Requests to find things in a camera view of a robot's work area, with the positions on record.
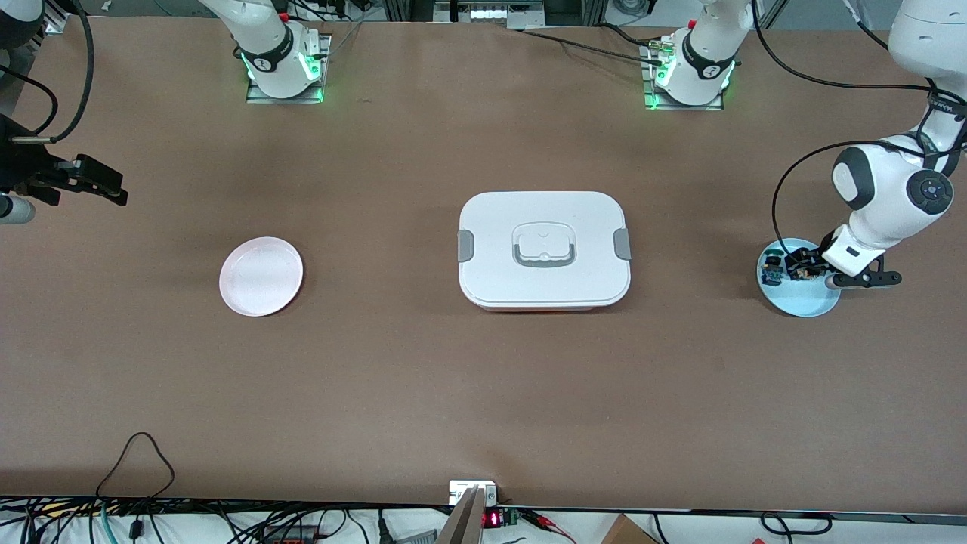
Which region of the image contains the light blue round plate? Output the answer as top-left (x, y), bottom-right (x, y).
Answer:
top-left (757, 238), bottom-right (842, 318)

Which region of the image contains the pink round plate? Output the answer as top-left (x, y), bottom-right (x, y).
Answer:
top-left (219, 236), bottom-right (304, 317)

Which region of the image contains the white lidded storage box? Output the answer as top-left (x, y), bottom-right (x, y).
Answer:
top-left (457, 190), bottom-right (632, 313)

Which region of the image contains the brown cardboard piece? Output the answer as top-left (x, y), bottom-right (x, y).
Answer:
top-left (601, 514), bottom-right (660, 544)

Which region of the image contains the small white electronics box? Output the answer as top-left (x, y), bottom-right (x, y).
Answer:
top-left (448, 480), bottom-right (499, 507)

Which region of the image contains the aluminium profile bar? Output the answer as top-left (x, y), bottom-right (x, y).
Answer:
top-left (434, 487), bottom-right (486, 544)

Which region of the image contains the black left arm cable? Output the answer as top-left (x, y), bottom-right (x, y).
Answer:
top-left (752, 0), bottom-right (967, 250)

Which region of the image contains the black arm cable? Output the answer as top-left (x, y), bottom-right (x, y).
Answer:
top-left (752, 0), bottom-right (967, 250)
top-left (0, 0), bottom-right (96, 146)

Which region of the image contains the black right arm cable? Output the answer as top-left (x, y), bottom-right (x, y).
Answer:
top-left (0, 0), bottom-right (96, 146)

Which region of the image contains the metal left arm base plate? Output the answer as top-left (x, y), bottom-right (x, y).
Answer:
top-left (641, 42), bottom-right (726, 113)

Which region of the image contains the black looped floor cable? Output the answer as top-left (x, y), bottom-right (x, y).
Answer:
top-left (759, 512), bottom-right (833, 536)

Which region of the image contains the black looped thin cable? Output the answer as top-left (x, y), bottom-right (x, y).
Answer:
top-left (94, 431), bottom-right (176, 501)

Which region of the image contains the black cable across table edge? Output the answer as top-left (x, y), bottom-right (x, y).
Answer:
top-left (506, 26), bottom-right (667, 66)

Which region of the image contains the metal frame rack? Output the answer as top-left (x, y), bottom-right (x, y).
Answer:
top-left (382, 0), bottom-right (605, 28)

